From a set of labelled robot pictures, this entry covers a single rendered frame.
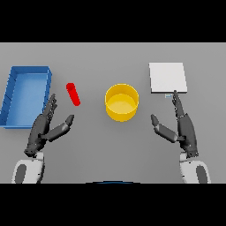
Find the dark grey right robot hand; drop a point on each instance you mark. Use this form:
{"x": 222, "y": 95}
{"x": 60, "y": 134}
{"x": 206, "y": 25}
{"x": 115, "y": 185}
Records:
{"x": 186, "y": 129}

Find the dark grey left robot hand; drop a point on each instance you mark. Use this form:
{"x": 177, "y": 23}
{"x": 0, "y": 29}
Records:
{"x": 39, "y": 129}

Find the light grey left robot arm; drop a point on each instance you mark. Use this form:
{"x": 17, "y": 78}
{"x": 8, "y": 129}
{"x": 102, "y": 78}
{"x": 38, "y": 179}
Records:
{"x": 28, "y": 170}

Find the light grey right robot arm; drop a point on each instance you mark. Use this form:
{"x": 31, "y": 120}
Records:
{"x": 194, "y": 170}

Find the red beaker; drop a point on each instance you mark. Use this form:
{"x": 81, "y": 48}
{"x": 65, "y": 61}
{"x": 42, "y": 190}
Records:
{"x": 73, "y": 94}

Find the pale square measuring scale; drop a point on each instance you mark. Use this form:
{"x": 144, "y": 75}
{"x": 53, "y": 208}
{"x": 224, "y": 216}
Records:
{"x": 167, "y": 77}

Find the yellow bowl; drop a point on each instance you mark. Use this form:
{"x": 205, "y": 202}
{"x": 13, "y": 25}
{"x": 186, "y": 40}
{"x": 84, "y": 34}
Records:
{"x": 122, "y": 103}

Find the blue tray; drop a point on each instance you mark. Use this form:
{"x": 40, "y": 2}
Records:
{"x": 26, "y": 97}

